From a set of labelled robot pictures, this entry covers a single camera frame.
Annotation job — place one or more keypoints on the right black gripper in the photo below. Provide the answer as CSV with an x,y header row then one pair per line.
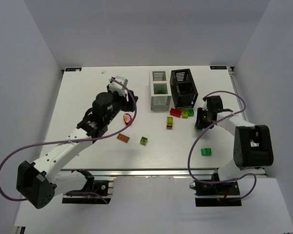
x,y
201,119

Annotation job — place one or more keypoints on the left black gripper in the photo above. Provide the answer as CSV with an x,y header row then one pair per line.
x,y
128,103

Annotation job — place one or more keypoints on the yellow-green small lego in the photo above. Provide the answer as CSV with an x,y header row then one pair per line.
x,y
184,113

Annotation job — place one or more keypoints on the green double lego brick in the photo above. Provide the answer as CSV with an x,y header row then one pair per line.
x,y
206,152

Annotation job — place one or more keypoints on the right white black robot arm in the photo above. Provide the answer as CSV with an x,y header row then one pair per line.
x,y
252,148

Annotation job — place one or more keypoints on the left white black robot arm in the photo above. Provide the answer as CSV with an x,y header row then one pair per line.
x,y
39,181

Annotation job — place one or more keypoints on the red flower lego piece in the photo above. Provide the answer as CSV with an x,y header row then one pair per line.
x,y
127,118

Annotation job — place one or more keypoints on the red lego brick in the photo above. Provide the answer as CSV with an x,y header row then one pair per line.
x,y
175,112

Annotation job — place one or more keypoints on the black slotted container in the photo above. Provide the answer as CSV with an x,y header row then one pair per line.
x,y
183,89

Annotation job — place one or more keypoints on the orange flat lego brick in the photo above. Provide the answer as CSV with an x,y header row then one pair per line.
x,y
123,138

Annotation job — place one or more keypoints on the lime green small lego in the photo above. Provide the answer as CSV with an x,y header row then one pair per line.
x,y
144,141

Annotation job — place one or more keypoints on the white slotted container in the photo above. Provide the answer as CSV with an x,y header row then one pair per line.
x,y
158,80

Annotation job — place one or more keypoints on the right blue table label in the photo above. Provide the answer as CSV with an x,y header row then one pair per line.
x,y
218,67

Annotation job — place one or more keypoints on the blue table label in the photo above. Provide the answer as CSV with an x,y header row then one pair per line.
x,y
73,69
218,67

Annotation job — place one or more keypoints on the left blue table label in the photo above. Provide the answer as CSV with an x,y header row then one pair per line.
x,y
73,69

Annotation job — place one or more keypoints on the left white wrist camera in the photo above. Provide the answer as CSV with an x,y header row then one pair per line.
x,y
117,85

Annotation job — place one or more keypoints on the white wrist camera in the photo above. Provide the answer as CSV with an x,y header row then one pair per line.
x,y
117,85
205,107

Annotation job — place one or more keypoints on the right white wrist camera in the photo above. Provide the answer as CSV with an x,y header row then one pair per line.
x,y
205,107

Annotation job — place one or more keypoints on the aluminium table rail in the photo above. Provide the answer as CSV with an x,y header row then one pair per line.
x,y
157,172

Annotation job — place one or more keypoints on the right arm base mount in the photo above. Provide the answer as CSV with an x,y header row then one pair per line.
x,y
216,195

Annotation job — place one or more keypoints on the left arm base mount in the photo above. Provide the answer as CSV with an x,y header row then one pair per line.
x,y
99,191

